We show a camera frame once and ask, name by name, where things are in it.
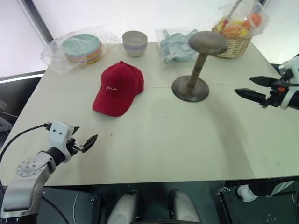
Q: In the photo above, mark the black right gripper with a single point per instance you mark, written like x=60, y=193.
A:
x=276, y=92

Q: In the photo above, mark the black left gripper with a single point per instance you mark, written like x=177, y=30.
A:
x=72, y=145

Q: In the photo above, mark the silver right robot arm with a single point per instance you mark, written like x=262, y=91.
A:
x=294, y=101

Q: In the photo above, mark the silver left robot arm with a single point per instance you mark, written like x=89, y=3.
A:
x=28, y=166

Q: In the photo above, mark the wooden hat stand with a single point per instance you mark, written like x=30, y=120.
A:
x=208, y=42

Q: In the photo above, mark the wicker basket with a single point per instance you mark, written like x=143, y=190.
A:
x=233, y=46

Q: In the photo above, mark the red baseball cap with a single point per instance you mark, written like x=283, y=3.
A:
x=116, y=88

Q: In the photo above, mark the yellow toy fruit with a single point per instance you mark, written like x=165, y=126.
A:
x=237, y=23

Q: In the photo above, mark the orange toy fruit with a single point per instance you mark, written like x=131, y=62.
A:
x=255, y=18

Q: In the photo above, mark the clear plastic basket wrap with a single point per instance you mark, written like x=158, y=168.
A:
x=262, y=14

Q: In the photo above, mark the clear plastic plate bag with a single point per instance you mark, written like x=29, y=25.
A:
x=53, y=61

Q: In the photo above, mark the grey rounded robot leg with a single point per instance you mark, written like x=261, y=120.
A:
x=183, y=207
x=123, y=207

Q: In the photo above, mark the bag of teal utensils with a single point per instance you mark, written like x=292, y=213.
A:
x=175, y=47

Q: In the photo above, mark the stack of pastel plates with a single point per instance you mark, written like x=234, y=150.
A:
x=80, y=43

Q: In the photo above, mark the dark trouser leg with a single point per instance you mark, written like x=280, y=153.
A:
x=268, y=187

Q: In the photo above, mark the white shoe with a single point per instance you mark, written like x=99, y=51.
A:
x=246, y=193

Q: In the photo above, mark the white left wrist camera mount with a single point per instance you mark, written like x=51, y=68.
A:
x=58, y=136

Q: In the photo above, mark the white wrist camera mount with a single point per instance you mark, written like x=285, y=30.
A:
x=292, y=66
x=58, y=136

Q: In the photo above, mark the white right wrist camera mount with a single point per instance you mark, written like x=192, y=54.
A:
x=292, y=66

